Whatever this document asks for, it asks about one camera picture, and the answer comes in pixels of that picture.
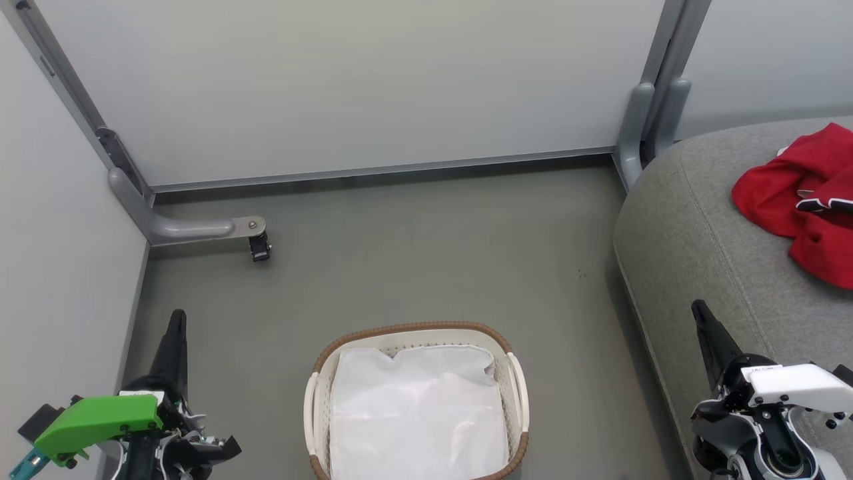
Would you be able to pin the grey fabric sofa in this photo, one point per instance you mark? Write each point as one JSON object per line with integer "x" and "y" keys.
{"x": 700, "y": 233}

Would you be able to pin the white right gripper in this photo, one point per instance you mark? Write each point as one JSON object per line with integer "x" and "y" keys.
{"x": 793, "y": 383}

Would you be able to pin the white cloth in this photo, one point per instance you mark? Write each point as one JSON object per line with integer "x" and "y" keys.
{"x": 416, "y": 413}

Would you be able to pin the black caster wheel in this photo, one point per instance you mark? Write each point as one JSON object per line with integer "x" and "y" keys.
{"x": 260, "y": 248}

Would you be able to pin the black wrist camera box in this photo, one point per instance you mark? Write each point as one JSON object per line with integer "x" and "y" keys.
{"x": 41, "y": 420}

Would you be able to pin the grey partition bottom rail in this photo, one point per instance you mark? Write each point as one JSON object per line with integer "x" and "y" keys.
{"x": 373, "y": 170}

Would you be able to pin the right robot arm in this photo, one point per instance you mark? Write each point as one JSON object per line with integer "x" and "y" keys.
{"x": 766, "y": 440}

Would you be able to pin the red jersey black white lettering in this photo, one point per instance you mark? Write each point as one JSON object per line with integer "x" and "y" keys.
{"x": 773, "y": 193}

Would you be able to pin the grey partition foot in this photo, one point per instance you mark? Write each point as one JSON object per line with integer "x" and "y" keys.
{"x": 673, "y": 113}
{"x": 633, "y": 133}
{"x": 186, "y": 230}

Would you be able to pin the grey partition post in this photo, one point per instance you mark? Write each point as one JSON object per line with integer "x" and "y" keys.
{"x": 60, "y": 66}
{"x": 673, "y": 60}

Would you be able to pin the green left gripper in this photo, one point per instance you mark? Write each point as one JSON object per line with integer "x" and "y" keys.
{"x": 100, "y": 420}

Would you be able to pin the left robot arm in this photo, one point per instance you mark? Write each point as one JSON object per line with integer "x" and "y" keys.
{"x": 173, "y": 453}

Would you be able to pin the beige laundry basket brown rim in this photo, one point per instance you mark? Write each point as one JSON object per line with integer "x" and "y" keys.
{"x": 320, "y": 393}

